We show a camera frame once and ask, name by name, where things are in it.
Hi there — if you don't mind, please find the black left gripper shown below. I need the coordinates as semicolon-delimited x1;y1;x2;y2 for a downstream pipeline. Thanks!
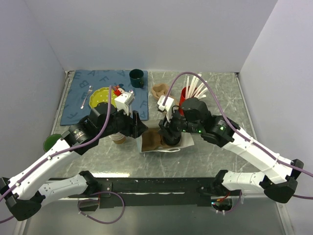
98;104;148;138

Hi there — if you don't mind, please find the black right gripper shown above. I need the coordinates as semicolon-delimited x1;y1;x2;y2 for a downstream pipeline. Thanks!
157;106;202;141

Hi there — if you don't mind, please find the light blue paper bag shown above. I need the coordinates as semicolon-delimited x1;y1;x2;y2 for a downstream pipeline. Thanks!
136;128;194;153

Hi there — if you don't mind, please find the black plastic cup lid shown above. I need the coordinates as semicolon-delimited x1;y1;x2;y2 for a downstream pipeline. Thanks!
162;133;181;146

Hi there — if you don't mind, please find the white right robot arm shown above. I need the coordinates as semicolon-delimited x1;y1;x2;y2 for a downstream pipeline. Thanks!
157;95;304;203

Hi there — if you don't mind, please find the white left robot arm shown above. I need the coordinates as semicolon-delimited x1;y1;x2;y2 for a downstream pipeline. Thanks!
0;102;148;221

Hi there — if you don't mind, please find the red cup holder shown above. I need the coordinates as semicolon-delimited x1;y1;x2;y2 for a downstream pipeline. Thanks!
179;86;189;115

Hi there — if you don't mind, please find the stack of brown paper cups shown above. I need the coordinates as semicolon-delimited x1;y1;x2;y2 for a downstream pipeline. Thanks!
109;133;126;144

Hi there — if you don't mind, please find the brown pulp cup carrier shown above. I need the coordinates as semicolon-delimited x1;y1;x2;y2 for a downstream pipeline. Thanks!
151;83;169;101

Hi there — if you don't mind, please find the yellow-green dotted plate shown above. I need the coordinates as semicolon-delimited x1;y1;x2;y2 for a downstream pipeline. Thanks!
89;87;109;109

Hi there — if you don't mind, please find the dark green mug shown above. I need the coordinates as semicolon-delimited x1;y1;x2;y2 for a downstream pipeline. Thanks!
129;69;144;88

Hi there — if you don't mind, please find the silver fork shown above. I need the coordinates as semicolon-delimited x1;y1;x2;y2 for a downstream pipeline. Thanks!
80;85;93;109

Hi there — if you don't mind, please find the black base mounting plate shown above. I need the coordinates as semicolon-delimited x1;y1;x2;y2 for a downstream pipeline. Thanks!
67;176;242;209

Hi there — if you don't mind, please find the blue alphabet cloth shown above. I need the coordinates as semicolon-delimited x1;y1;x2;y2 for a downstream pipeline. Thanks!
60;70;149;126

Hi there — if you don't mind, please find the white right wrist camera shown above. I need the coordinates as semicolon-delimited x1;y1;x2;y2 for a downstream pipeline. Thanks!
157;95;175;122

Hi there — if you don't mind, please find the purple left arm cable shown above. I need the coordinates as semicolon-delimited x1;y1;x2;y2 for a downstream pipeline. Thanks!
0;85;115;223

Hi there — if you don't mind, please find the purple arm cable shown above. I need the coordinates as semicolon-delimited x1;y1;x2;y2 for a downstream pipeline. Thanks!
163;71;313;199
0;85;115;223

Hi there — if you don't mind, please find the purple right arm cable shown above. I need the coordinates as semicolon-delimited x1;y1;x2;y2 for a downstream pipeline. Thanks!
163;71;313;199

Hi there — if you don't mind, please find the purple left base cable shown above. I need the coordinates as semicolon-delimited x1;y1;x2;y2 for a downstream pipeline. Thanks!
77;191;126;225

